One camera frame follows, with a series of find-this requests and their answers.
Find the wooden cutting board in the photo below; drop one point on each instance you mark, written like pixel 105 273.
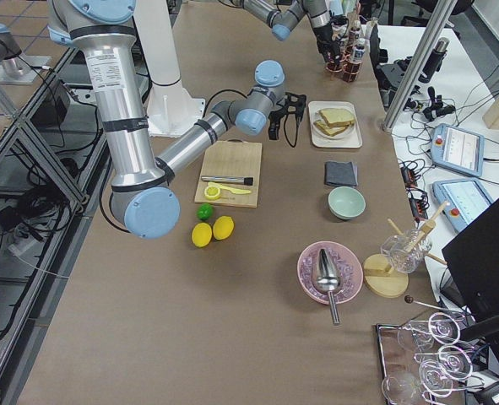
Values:
pixel 232 159

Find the tea bottle lower left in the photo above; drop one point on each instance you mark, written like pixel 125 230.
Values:
pixel 354 33

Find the grey folded cloth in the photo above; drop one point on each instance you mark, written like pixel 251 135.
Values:
pixel 340 173

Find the wooden mug tree stand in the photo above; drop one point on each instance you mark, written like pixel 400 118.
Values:
pixel 381 278

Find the yellow plastic knife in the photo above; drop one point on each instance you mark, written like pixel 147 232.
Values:
pixel 233 190

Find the mint green bowl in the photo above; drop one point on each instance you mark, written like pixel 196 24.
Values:
pixel 346 202

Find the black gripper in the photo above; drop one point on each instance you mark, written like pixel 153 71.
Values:
pixel 275 121
pixel 322 35

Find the black camera tripod device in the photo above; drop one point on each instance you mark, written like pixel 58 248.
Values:
pixel 390 75

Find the tea bottle lower right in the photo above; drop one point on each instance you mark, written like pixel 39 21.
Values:
pixel 358 51

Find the green lime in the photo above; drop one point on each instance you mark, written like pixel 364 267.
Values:
pixel 205 211

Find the yellow lemon lower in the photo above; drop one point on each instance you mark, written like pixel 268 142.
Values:
pixel 201 234

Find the bread slice under egg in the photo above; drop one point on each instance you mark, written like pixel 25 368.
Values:
pixel 328 131

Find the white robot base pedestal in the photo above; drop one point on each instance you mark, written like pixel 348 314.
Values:
pixel 171 109

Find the glass mug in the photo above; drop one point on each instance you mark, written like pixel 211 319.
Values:
pixel 396 249

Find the aluminium frame post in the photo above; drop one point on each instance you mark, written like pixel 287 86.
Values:
pixel 436 23

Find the yellow lemon upper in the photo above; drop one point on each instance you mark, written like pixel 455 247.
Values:
pixel 223 227

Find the steel ice scoop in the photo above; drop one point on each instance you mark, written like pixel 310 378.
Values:
pixel 326 280

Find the black glass tray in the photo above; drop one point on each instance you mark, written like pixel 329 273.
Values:
pixel 433 361

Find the steel muddler black tip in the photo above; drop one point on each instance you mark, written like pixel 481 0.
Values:
pixel 241 180

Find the yellow lemon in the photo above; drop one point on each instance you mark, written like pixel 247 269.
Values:
pixel 223 227
pixel 201 234

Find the white round plate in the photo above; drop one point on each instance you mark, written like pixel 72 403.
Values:
pixel 316 116

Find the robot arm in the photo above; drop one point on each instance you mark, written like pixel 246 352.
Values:
pixel 282 23
pixel 105 31

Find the cream rabbit tray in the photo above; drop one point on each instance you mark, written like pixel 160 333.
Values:
pixel 351 141

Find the pink bowl with ice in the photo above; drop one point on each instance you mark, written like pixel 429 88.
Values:
pixel 347 264

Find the black monitor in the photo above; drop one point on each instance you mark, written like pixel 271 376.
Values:
pixel 473 260

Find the halved lemon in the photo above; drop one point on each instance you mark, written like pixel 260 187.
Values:
pixel 212 193

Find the copper wire bottle rack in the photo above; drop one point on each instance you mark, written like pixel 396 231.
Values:
pixel 341 65

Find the tea bottle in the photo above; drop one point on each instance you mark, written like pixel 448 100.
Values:
pixel 354 33
pixel 358 51

